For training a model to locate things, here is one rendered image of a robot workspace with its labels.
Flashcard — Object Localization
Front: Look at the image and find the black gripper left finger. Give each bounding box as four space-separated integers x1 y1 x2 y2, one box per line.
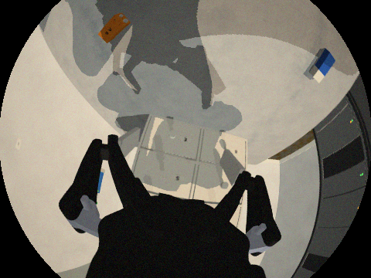
59 127 172 238

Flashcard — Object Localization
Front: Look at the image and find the blue and white eraser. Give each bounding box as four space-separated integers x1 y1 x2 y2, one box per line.
310 49 335 83

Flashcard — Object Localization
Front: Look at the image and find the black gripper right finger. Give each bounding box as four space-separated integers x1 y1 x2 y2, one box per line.
196 148 281 256

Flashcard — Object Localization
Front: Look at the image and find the cream small chest of drawers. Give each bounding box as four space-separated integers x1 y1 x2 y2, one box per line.
131 114 247 228

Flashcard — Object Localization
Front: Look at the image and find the orange rectangular block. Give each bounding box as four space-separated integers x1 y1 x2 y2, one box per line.
98 12 131 43

